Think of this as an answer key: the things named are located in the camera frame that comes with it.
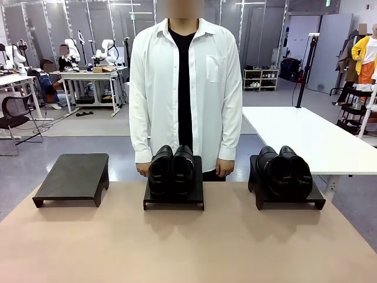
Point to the person's left hand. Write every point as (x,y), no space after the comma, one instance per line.
(225,168)

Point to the person's right hand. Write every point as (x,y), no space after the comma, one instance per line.
(143,169)

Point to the black loafer with metal buckle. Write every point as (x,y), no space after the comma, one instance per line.
(184,174)

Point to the person's right forearm white sleeve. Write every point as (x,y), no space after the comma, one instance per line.
(140,129)

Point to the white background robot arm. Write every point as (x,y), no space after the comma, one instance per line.
(106,51)
(74,48)
(16,57)

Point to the person's left forearm white sleeve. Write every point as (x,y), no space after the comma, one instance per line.
(231,129)

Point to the black shoe stand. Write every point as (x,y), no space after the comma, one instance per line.
(173,199)
(73,177)
(315,198)

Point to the person in white shirt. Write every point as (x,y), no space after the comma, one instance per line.
(182,88)

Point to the background person in blue jacket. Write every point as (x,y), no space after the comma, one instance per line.
(48,85)

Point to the background person in black top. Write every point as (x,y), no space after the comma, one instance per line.
(64,60)

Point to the black power strip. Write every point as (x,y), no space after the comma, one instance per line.
(85,113)

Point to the large white table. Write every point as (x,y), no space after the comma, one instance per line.
(309,138)

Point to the wooden shoe rack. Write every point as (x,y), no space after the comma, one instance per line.
(260,79)

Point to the cardboard box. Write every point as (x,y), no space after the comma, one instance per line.
(103,69)

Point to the white desk with robots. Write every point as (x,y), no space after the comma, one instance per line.
(88,75)

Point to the black luggage bags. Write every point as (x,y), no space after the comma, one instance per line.
(290,69)

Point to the black tripod with orange top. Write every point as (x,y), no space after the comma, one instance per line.
(306,67)

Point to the black utility cart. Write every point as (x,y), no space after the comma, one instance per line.
(353,109)

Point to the black mesh office chair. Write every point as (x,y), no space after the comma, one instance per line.
(13,113)

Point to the white desk with lights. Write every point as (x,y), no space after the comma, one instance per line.
(17,81)

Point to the mannequin in brown coat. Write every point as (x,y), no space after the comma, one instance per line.
(349,59)

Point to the mannequin in yellow jacket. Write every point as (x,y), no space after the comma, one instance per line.
(365,56)

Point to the black camera tripod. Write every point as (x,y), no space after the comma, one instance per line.
(127,59)

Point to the white frame stand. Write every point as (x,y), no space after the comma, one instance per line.
(368,115)

